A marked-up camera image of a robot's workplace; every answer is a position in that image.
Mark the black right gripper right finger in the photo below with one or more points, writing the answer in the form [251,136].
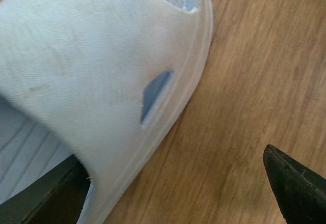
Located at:
[299,191]

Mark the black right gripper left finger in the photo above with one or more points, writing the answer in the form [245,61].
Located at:
[57,197]

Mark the light blue slide slipper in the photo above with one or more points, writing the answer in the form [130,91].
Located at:
[103,80]

